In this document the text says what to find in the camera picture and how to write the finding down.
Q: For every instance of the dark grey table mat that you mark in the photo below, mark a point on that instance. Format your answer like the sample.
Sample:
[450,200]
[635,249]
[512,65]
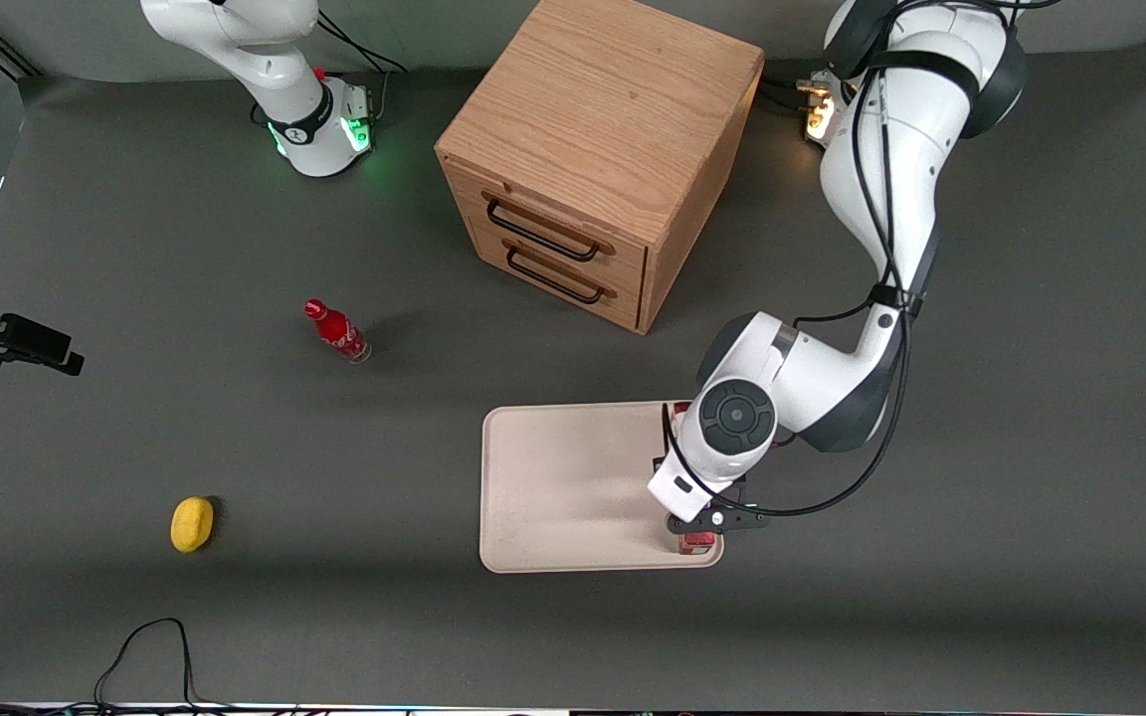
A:
[1031,447]

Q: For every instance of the beige rectangular tray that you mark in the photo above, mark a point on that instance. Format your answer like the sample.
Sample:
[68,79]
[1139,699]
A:
[563,487]

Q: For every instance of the red cookie box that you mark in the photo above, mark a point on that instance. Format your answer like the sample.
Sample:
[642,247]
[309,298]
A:
[697,543]

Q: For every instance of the wooden drawer cabinet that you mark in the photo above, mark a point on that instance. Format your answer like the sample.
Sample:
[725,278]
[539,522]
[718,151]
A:
[603,109]

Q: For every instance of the red cola bottle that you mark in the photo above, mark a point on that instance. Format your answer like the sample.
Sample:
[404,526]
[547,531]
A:
[336,330]

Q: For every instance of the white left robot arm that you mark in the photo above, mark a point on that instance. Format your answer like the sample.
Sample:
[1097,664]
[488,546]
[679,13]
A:
[931,129]

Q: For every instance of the yellow lemon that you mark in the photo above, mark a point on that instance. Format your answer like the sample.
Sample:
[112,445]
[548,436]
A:
[192,524]

